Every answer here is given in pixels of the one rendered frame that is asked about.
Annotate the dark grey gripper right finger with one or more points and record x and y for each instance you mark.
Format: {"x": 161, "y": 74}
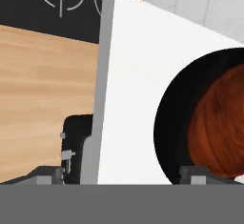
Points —
{"x": 194, "y": 172}

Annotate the black bowl with brown inside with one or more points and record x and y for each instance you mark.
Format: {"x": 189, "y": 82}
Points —
{"x": 219, "y": 116}

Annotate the black small appliance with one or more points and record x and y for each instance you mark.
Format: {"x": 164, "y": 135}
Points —
{"x": 76, "y": 132}

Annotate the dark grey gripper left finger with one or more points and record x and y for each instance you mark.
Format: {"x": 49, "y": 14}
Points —
{"x": 44, "y": 173}

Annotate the black hob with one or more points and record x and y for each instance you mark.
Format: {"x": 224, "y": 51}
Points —
{"x": 28, "y": 8}

